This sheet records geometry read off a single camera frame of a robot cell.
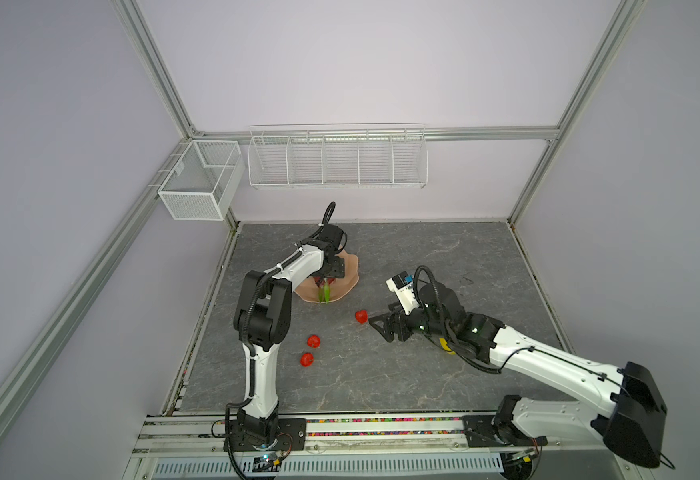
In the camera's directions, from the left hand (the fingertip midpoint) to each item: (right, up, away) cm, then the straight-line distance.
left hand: (327, 271), depth 99 cm
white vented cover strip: (+33, -44, -28) cm, 62 cm away
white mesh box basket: (-43, +31, +3) cm, 53 cm away
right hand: (+16, -9, -25) cm, 31 cm away
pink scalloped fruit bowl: (-6, -6, -1) cm, 9 cm away
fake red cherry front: (-2, -20, -12) cm, 23 cm away
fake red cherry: (+12, -13, -8) cm, 19 cm away
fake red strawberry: (-4, -24, -15) cm, 28 cm away
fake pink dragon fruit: (0, -5, -5) cm, 7 cm away
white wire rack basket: (+4, +39, 0) cm, 39 cm away
